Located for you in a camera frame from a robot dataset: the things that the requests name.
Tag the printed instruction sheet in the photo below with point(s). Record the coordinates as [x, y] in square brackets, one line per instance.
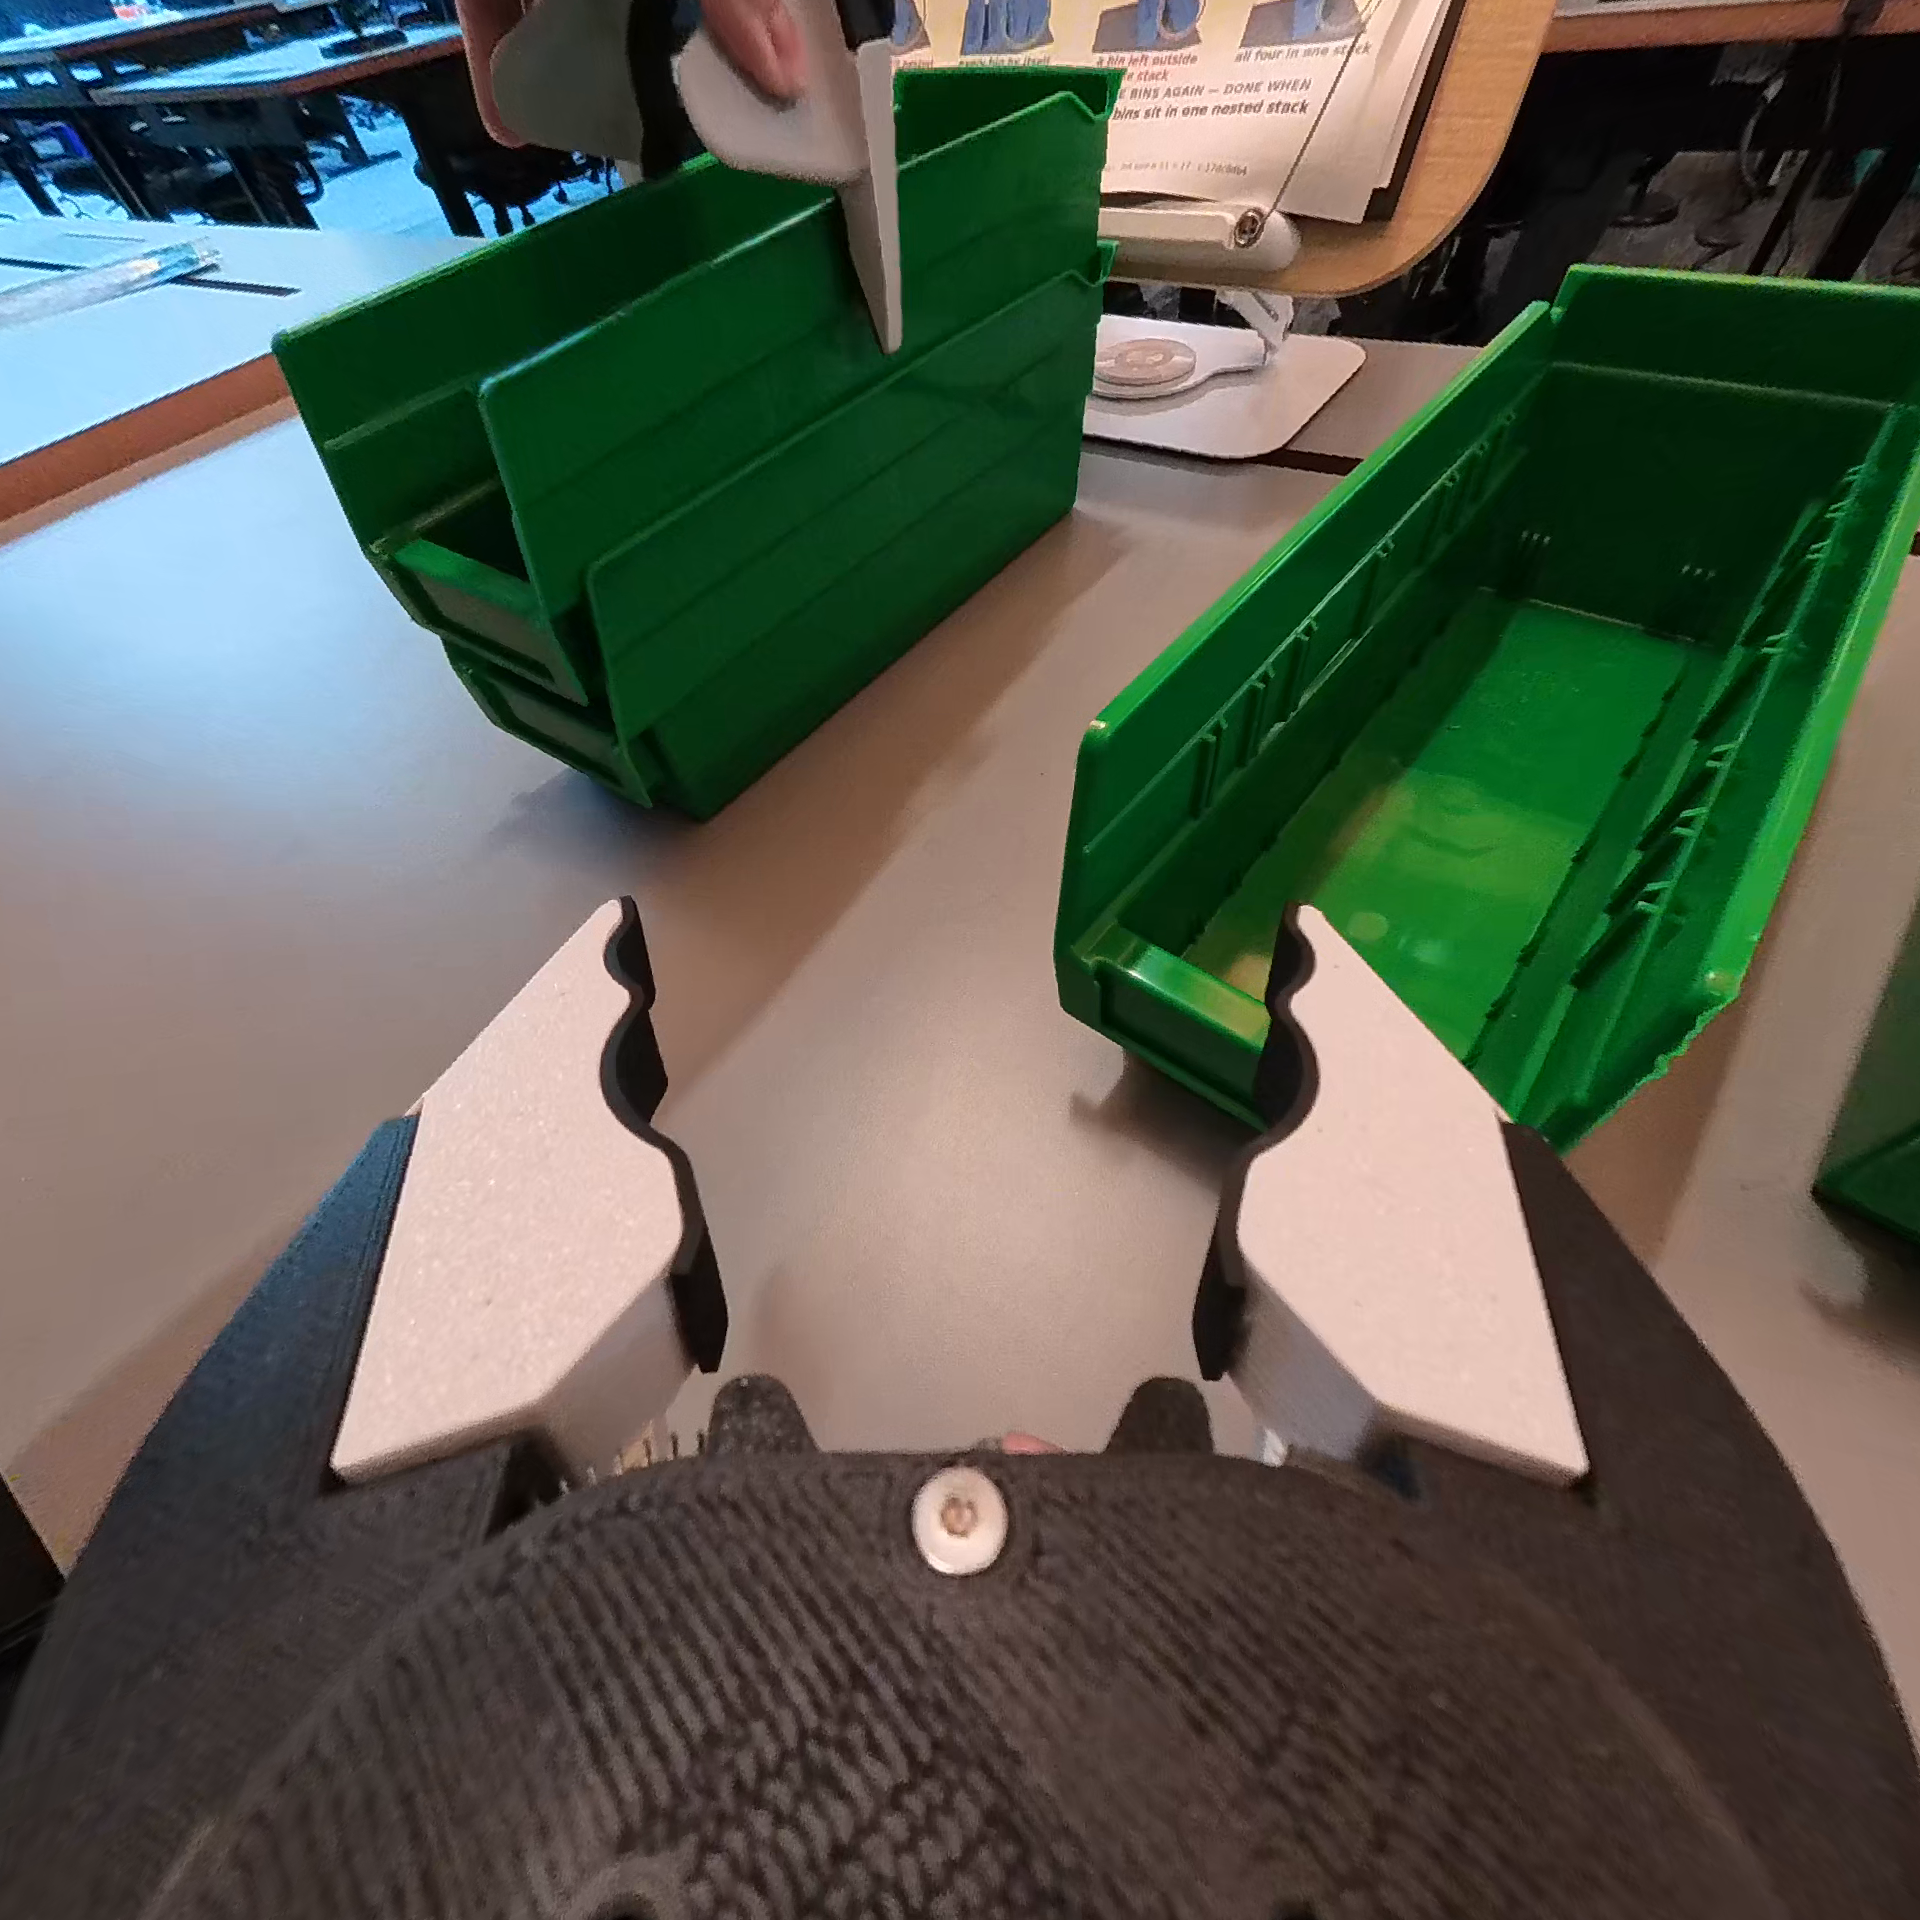
[1350, 151]

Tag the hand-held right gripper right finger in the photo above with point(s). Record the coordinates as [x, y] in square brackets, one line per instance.
[1395, 1245]

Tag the white clip bar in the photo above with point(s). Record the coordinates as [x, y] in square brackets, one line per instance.
[1185, 233]

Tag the clear plastic strip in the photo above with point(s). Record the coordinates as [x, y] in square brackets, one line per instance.
[105, 278]

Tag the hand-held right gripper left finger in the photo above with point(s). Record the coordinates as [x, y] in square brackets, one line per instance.
[525, 1245]

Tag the wooden instruction board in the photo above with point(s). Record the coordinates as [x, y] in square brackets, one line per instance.
[1478, 134]

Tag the green plastic bin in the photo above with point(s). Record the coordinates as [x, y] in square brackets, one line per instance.
[870, 600]
[1425, 781]
[1883, 1140]
[720, 405]

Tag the grey side desk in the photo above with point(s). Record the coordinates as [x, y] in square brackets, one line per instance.
[225, 374]

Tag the person's left hand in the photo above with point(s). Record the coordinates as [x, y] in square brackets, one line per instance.
[759, 53]

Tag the background wooden table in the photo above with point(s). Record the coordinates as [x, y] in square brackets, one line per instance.
[1725, 23]

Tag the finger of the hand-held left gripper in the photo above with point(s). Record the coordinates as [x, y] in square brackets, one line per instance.
[879, 181]

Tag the white stand base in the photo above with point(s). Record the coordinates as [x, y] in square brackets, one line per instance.
[1290, 405]

